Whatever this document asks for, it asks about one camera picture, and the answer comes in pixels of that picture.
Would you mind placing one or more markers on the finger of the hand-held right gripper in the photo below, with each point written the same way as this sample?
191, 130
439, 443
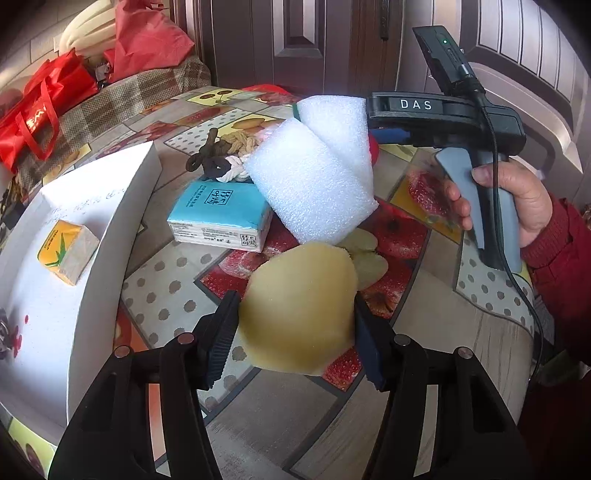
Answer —
392, 134

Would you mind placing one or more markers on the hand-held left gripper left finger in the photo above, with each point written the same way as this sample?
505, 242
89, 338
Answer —
224, 337

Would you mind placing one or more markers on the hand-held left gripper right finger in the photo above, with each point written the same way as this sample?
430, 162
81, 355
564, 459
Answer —
369, 341

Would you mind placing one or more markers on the pale yellow round sponge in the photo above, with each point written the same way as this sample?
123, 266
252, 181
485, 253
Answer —
295, 309

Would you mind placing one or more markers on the white foam sheet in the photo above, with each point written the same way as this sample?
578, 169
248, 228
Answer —
314, 175

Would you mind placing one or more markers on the white cardboard box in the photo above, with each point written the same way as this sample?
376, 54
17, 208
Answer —
27, 295

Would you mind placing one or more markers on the person's right forearm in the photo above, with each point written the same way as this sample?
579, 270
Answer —
563, 249

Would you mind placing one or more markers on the person's right hand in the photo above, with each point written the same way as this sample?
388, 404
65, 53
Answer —
531, 203

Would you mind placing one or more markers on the fruit print tablecloth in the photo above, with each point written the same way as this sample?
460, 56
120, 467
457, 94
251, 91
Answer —
286, 415

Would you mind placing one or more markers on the dark brown wooden door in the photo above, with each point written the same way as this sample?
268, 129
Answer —
300, 41

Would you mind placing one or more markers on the blue tissue pack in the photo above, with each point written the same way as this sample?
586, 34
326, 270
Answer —
217, 203

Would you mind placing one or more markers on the yellow tissue pack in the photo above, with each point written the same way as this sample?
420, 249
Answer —
60, 244

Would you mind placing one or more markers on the plaid cloth cover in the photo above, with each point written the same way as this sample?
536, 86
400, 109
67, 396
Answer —
124, 99

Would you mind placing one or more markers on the red cloth bag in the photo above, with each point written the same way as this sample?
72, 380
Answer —
143, 41

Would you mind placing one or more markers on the red shopping bag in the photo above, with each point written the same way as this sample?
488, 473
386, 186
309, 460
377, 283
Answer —
41, 106

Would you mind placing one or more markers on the stack of white foam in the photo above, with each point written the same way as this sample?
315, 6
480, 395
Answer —
87, 32

